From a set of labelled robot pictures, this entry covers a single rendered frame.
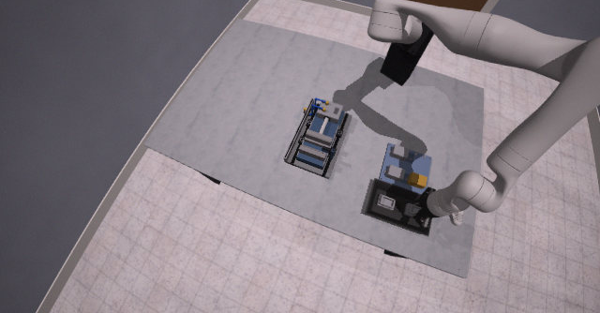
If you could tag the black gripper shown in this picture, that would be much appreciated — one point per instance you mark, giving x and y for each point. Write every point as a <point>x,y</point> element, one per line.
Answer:
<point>424,212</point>

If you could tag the brass-yellow rectangular block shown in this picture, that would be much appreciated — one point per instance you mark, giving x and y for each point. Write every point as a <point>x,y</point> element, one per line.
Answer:
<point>417,180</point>

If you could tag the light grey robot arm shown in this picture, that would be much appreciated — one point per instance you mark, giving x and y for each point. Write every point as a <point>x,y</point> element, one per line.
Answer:
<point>502,41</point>

